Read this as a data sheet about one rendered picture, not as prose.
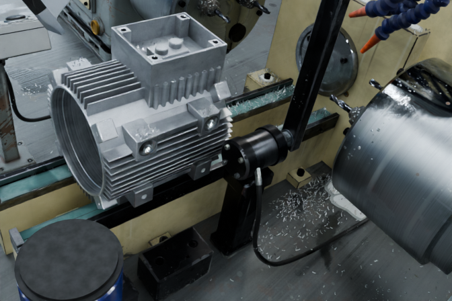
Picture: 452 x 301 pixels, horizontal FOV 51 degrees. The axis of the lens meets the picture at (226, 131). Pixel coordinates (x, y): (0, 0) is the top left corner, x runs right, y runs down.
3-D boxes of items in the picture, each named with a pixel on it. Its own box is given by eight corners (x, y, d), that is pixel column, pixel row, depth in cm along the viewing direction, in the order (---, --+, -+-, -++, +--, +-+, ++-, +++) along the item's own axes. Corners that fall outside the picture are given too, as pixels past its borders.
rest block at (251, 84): (256, 105, 113) (267, 63, 105) (276, 122, 109) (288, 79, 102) (237, 112, 110) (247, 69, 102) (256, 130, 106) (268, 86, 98)
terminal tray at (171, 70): (179, 53, 74) (183, 11, 69) (221, 89, 68) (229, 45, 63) (109, 71, 67) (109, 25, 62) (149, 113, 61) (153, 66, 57)
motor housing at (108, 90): (158, 114, 86) (166, 19, 74) (222, 180, 75) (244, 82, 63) (50, 151, 74) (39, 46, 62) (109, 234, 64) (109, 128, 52)
